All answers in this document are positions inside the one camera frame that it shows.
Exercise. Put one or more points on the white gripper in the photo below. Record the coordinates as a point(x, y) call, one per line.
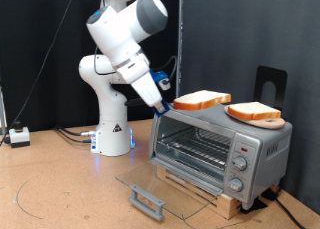
point(136, 72)

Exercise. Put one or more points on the white bread slice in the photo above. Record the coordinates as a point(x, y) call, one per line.
point(200, 99)
point(253, 110)

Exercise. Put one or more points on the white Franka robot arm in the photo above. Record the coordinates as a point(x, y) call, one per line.
point(106, 75)

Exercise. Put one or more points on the silver oven knob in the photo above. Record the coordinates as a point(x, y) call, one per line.
point(240, 163)
point(235, 184)

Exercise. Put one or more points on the silver toaster oven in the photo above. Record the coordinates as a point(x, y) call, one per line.
point(266, 135)

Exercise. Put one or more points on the black metal bookend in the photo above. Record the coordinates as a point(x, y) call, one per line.
point(260, 75)

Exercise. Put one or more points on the round wooden cutting board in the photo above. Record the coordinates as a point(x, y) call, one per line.
point(266, 124)

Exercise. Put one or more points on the wooden slatted crate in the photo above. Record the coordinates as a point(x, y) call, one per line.
point(230, 205)

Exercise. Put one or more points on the white emergency stop box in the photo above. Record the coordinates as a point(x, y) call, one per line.
point(19, 135)

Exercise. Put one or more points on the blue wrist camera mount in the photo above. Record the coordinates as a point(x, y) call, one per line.
point(158, 76)

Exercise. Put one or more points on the grey metal frame leg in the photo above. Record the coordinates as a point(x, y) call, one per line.
point(2, 112)

